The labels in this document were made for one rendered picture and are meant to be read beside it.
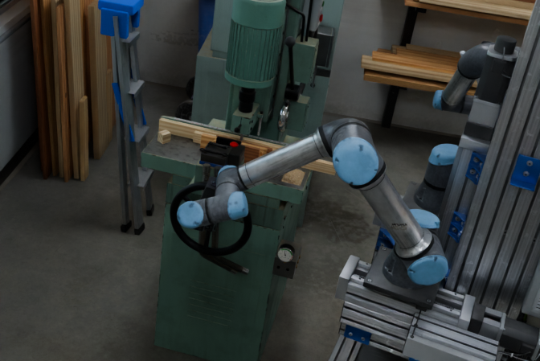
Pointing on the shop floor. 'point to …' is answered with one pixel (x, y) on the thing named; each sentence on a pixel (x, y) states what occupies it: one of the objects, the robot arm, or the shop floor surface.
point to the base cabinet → (220, 292)
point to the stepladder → (124, 110)
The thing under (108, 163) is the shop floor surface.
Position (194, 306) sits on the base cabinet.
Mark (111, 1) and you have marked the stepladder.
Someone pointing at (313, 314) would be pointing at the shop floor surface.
